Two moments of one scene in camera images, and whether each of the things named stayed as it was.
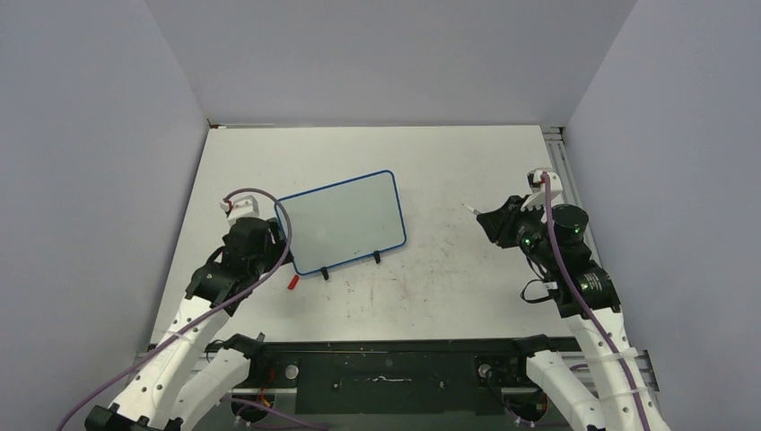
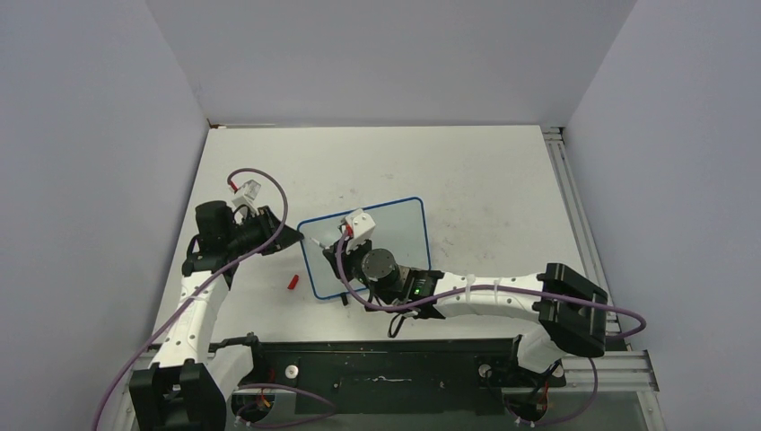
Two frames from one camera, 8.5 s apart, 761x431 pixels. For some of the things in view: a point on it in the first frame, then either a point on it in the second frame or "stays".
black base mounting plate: x=395 y=377 stays
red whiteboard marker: x=475 y=212 to x=318 y=242
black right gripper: x=499 y=223 to x=347 y=258
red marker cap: x=293 y=282 stays
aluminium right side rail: x=571 y=189 stays
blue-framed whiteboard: x=336 y=224 to x=402 y=227
